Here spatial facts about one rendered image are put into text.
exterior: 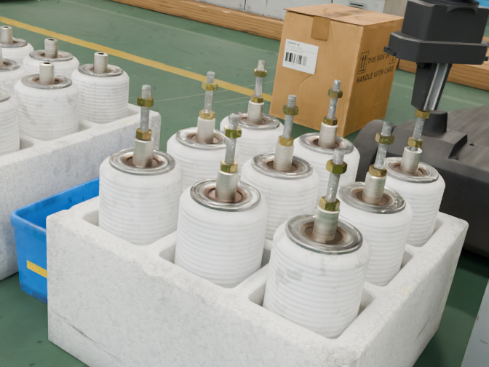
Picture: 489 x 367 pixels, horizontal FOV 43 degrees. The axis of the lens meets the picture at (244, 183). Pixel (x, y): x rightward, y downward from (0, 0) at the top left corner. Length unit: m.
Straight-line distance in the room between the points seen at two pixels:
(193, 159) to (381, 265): 0.26
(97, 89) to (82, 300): 0.42
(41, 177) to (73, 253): 0.24
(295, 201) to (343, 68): 0.96
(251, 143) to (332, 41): 0.83
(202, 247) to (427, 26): 0.34
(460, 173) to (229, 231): 0.54
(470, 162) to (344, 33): 0.66
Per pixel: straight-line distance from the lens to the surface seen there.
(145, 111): 0.69
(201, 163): 0.77
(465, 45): 0.76
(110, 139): 1.03
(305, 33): 1.69
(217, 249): 0.63
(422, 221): 0.80
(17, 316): 0.90
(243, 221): 0.62
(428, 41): 0.73
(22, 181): 0.92
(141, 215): 0.70
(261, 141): 0.86
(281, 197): 0.71
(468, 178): 1.07
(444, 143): 1.10
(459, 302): 1.06
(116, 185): 0.69
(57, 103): 0.98
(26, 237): 0.88
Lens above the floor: 0.53
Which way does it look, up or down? 24 degrees down
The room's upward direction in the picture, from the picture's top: 7 degrees clockwise
